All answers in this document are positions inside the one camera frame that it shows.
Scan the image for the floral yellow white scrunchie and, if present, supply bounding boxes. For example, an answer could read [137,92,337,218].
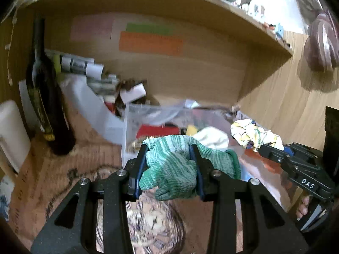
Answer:
[230,119,284,152]

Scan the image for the white cloth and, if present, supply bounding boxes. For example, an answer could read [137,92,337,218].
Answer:
[192,127,229,151]

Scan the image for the person's right hand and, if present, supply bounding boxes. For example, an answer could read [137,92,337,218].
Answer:
[296,196,310,221]

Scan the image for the clear plastic storage box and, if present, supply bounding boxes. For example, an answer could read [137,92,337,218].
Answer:
[121,104,241,165]

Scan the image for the vintage newspaper print tablecloth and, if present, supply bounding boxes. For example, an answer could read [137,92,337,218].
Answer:
[7,105,292,254]

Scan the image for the brown striped hanging bag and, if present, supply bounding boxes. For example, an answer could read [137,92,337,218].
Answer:
[304,9,338,72]

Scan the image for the red gold ribbon item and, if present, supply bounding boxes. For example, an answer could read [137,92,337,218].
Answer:
[136,124,182,139]

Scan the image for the wooden shelf board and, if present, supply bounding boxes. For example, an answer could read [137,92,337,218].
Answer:
[25,0,293,99]

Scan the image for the rolled newspaper stack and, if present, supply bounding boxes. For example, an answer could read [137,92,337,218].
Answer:
[45,49,120,96]

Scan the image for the dark wine bottle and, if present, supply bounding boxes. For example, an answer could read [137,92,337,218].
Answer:
[26,16,75,155]

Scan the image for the small white cardboard box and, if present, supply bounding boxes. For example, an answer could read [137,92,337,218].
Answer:
[119,83,147,104]

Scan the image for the green sticky paper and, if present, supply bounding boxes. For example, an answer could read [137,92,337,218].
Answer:
[125,22,172,36]

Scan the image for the orange sticky paper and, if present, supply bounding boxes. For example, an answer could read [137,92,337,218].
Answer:
[118,32,183,56]

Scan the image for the pink sticky paper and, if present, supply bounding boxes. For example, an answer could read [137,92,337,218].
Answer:
[70,14,114,41]

